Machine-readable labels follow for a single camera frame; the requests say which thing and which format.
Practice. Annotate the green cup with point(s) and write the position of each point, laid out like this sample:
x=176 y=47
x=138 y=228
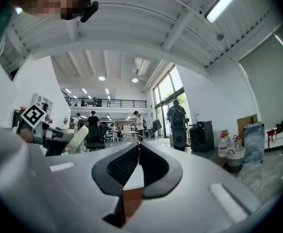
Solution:
x=64 y=151

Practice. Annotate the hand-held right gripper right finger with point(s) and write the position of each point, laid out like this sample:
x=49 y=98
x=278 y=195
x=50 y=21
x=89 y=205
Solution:
x=192 y=203

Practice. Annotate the black head camera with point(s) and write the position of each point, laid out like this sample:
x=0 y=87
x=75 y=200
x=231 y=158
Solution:
x=89 y=11

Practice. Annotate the white ledge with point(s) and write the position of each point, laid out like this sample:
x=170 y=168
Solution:
x=282 y=139

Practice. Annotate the black balcony railing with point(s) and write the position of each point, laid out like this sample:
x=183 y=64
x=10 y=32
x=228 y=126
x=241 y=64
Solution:
x=112 y=103

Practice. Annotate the person's green shirt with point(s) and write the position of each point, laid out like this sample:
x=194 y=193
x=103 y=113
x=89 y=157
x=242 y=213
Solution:
x=0 y=28

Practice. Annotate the wooden vanity cabinet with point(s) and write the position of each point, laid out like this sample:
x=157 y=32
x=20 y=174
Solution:
x=131 y=203

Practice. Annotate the black washing machine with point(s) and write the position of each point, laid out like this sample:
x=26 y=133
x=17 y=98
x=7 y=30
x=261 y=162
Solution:
x=200 y=137

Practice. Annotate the clothes rack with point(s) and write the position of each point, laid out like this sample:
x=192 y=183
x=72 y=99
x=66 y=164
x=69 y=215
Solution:
x=157 y=126

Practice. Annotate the black bag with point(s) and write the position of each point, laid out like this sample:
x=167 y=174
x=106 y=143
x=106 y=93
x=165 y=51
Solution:
x=280 y=127

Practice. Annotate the white woven basket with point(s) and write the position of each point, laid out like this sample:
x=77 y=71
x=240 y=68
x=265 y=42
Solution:
x=235 y=158

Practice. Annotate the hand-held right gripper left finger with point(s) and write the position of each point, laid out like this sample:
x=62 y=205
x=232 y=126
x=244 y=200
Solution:
x=71 y=190

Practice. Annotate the white shelf cabinet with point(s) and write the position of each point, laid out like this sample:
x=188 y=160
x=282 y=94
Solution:
x=43 y=99

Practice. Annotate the grey roller blind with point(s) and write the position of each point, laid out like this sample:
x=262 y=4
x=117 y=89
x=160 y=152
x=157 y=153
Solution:
x=270 y=86

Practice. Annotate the cardboard box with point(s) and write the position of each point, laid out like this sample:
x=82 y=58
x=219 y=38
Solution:
x=244 y=120

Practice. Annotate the red bag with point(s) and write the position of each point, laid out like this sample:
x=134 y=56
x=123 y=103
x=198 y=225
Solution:
x=271 y=132

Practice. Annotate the ceiling tube light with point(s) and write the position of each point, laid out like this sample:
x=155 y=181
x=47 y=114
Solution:
x=225 y=2

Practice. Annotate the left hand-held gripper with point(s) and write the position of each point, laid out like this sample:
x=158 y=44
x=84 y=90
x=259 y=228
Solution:
x=38 y=130

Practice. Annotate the white square plastic container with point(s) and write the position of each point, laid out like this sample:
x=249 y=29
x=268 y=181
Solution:
x=79 y=137

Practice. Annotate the black office chair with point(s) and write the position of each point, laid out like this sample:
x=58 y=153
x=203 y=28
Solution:
x=95 y=137

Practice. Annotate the red label water jug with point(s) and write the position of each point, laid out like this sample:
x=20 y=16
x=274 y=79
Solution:
x=223 y=145

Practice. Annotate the black oval board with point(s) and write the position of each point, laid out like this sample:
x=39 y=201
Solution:
x=179 y=138

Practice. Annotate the person's head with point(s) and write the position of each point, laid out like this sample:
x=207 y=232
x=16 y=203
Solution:
x=56 y=1

